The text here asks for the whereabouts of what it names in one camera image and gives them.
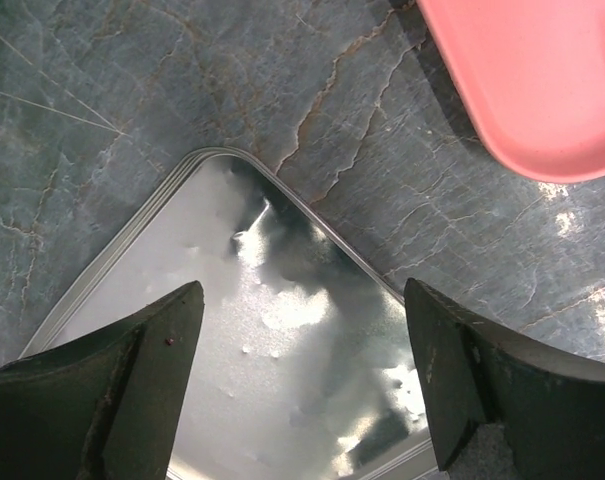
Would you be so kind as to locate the silver tin lid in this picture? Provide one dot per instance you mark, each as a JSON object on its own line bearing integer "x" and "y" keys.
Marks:
{"x": 303, "y": 368}

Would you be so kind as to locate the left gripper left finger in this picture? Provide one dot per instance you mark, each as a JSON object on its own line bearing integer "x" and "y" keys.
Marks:
{"x": 106, "y": 405}

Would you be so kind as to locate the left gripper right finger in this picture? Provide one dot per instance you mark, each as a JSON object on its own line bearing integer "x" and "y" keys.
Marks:
{"x": 474, "y": 371}

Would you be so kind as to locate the pink plastic tray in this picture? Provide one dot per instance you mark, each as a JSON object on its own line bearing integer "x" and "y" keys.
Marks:
{"x": 531, "y": 75}

